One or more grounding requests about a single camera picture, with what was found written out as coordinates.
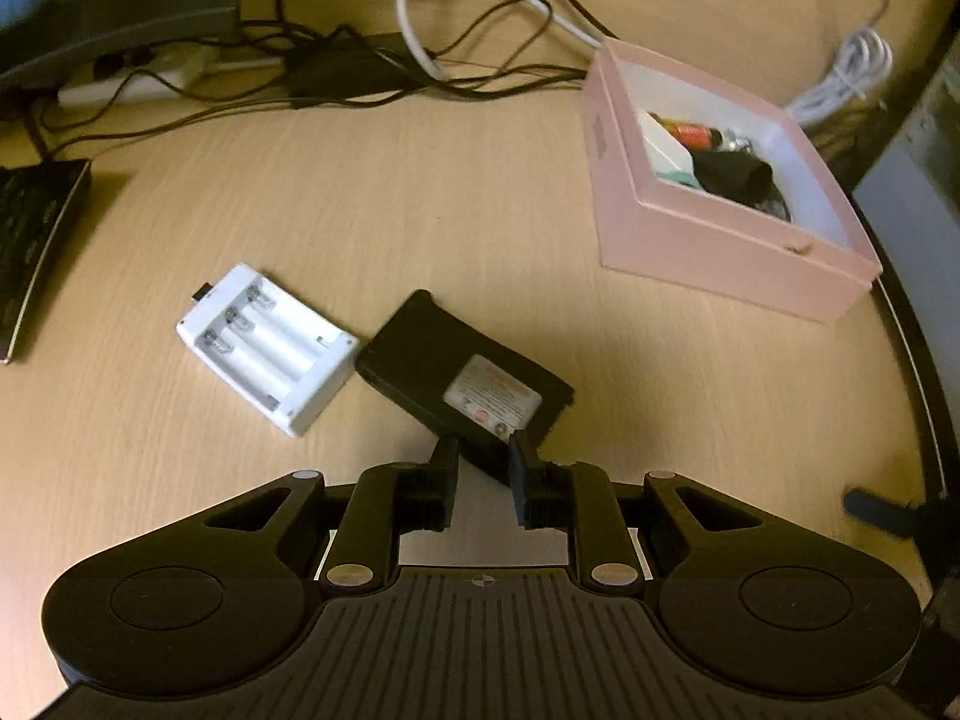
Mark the black battery pack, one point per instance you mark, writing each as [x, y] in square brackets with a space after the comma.
[427, 360]

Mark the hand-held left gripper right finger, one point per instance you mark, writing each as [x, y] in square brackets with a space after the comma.
[521, 480]

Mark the dark blurry object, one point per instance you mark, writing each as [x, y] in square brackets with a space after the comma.
[881, 514]

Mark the small red object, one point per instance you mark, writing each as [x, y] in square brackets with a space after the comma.
[697, 135]

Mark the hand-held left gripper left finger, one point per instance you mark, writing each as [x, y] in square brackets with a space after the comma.
[446, 480]

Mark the white battery charger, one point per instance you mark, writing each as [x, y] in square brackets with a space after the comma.
[300, 360]

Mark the pink box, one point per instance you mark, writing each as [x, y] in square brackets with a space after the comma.
[675, 240]

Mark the white power strip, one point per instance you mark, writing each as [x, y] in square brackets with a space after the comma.
[172, 75]

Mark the dark grey wedge-shaped object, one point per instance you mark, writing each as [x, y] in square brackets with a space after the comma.
[731, 176]

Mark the grey cabinet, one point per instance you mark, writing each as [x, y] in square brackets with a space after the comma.
[915, 157]

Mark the black power adapter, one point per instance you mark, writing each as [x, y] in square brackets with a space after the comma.
[337, 67]

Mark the black keyboard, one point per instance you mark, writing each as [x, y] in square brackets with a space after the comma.
[30, 240]

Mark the teal and white handheld device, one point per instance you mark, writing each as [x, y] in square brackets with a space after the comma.
[664, 150]

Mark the curved computer monitor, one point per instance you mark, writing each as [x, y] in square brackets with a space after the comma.
[112, 7]

